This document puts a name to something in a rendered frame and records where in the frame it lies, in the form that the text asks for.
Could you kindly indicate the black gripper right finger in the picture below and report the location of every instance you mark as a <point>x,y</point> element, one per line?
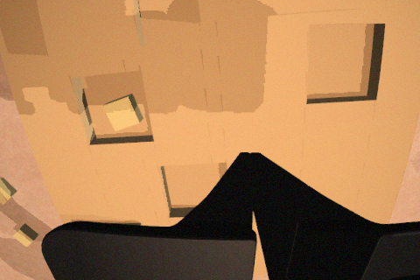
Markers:
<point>306,236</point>

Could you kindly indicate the yellow cube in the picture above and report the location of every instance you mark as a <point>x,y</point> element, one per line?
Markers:
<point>6,191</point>
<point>26,235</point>
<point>123,112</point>

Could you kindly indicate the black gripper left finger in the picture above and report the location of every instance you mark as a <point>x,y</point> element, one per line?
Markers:
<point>215,241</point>

